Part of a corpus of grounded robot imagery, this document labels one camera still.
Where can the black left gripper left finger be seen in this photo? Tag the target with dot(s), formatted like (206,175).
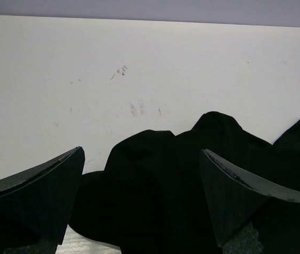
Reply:
(37,202)

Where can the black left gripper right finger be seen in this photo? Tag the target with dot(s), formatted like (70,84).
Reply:
(254,206)

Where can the black t shirt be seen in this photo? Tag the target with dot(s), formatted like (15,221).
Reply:
(150,198)

